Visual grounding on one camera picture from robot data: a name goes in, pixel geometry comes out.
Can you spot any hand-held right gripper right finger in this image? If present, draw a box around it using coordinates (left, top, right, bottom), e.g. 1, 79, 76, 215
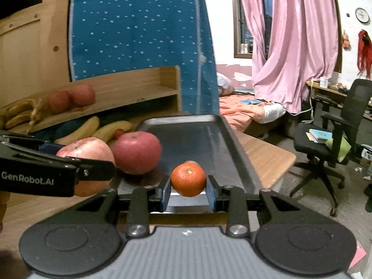
206, 175, 309, 237

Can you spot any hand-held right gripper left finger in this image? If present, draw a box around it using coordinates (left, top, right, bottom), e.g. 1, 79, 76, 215
68, 178, 173, 236

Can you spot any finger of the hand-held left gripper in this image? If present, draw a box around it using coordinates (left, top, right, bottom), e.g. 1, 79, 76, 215
56, 156, 116, 183
0, 130, 58, 157

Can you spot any orange tangerine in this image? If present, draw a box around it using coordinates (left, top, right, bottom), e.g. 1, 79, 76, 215
170, 163, 207, 197

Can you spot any yellow banana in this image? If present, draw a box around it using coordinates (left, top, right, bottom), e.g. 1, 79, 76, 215
91, 120, 134, 144
54, 116, 100, 146

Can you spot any black metal tray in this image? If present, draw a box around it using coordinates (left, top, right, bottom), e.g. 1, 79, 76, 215
118, 114, 263, 207

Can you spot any dark blue cloth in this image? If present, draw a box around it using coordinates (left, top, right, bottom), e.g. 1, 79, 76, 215
29, 113, 140, 143

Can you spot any spotted ripe banana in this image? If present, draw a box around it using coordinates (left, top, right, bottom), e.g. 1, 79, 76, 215
3, 113, 40, 130
2, 98, 43, 117

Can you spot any dark red apple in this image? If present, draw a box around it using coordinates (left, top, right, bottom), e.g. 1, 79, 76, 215
112, 131, 162, 175

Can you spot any wooden shelf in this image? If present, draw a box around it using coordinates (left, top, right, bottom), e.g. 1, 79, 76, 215
0, 66, 182, 136

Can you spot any orange bed sheet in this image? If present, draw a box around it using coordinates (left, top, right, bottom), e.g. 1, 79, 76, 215
218, 94, 288, 136

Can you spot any wooden board panel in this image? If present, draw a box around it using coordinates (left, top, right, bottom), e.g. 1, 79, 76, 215
0, 0, 76, 117

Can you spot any white pillow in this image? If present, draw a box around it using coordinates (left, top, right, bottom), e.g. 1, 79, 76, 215
259, 105, 287, 124

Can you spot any black office chair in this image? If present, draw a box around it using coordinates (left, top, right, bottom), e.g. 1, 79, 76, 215
289, 78, 372, 217

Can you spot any white bundle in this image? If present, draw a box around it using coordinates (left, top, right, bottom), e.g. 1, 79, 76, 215
216, 73, 233, 95

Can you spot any stack of books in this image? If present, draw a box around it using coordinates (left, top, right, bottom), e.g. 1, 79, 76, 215
306, 128, 332, 144

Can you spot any blue white-dotted mattress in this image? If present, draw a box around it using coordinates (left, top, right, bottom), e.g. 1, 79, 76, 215
68, 0, 220, 115

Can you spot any wooden desk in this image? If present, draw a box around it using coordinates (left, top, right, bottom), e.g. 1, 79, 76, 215
305, 77, 372, 114

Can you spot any pink paper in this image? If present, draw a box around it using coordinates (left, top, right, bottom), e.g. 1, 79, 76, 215
347, 241, 367, 269

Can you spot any dark framed window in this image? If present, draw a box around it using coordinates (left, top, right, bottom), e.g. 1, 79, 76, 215
230, 0, 274, 59

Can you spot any pink curtain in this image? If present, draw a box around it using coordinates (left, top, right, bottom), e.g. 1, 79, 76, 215
235, 0, 342, 114

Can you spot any orange hanging decoration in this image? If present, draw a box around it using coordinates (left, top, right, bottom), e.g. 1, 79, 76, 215
341, 30, 352, 51

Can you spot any red hanging decoration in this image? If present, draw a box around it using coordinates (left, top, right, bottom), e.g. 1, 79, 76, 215
357, 29, 372, 79

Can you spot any white cable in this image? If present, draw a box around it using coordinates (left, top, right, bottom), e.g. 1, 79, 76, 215
286, 80, 316, 123

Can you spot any round wall clock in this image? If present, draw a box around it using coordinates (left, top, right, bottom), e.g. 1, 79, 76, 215
355, 7, 370, 24

